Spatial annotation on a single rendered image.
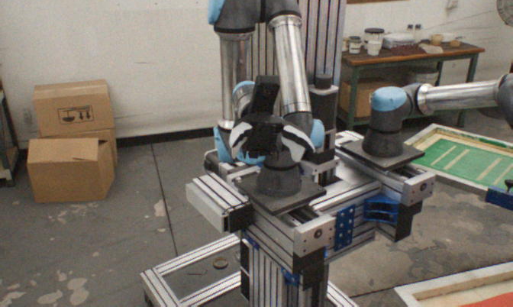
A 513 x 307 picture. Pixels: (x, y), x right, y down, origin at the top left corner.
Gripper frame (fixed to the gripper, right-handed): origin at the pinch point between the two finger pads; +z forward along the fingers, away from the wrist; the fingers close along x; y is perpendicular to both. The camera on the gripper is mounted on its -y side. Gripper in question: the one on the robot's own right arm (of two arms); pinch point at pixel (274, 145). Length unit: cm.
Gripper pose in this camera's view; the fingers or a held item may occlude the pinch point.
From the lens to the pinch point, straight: 79.3
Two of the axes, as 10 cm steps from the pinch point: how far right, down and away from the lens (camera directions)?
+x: -9.8, -0.6, -2.0
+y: -1.3, 9.1, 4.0
